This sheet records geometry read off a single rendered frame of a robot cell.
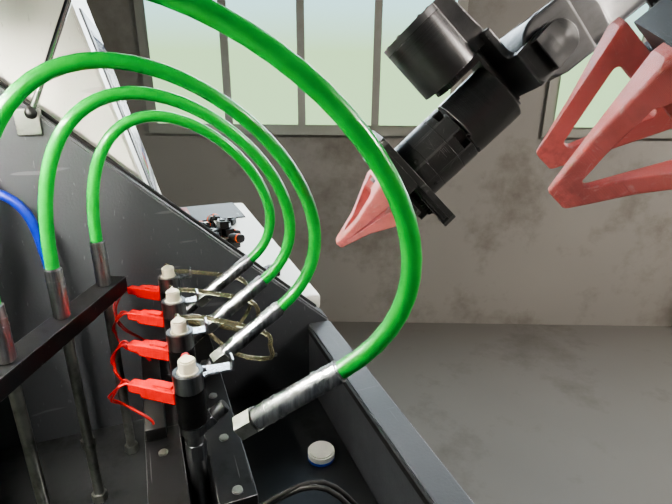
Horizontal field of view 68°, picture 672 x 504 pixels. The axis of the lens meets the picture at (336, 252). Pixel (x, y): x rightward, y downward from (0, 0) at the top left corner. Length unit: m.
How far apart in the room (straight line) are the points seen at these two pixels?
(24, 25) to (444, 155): 0.55
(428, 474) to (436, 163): 0.34
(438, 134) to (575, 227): 2.48
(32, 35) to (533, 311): 2.71
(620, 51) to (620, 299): 2.91
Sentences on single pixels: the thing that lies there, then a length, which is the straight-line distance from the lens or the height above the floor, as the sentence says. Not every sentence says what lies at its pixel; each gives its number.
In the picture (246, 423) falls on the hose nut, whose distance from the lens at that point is 0.40.
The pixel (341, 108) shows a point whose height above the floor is 1.34.
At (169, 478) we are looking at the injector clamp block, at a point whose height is 0.98.
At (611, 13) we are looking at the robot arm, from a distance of 0.56.
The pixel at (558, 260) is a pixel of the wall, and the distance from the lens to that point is 2.95.
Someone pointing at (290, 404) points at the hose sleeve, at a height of 1.13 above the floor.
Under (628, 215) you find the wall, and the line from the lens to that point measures 3.02.
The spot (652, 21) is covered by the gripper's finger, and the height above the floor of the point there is 1.39.
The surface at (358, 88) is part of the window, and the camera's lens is 2.51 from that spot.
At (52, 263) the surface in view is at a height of 1.17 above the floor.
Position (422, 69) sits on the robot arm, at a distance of 0.46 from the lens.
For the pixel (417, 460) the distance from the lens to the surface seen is 0.62.
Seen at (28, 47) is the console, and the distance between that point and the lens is 0.78.
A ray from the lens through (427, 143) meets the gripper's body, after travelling 0.46.
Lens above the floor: 1.37
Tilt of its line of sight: 20 degrees down
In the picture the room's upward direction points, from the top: straight up
